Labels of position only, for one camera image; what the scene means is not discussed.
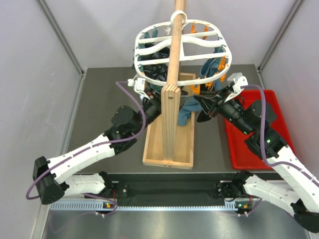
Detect wooden hanger stand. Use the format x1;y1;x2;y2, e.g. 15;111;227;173
143;0;194;170

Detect black patterned sock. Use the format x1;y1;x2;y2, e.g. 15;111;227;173
138;43;170;93

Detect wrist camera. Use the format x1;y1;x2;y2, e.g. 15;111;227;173
225;72;248;102
127;75;150;100

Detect blue ribbed sock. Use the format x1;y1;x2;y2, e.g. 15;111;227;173
177;47;225;127

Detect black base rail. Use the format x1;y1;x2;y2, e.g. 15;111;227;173
110;173;245;207

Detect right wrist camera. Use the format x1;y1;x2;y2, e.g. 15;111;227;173
225;72;248;102

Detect red plastic tray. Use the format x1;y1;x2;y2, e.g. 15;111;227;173
224;90;295;170

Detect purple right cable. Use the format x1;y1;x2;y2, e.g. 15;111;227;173
246;84;319;187

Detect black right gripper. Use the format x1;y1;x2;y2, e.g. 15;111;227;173
194;85;253;135

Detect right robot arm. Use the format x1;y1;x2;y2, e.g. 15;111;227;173
194;85;319;233

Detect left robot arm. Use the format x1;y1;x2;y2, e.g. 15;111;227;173
32;89;161;205

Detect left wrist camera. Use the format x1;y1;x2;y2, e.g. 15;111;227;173
127;75;150;100

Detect white round clip hanger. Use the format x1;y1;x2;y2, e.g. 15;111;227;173
134;10;232;86

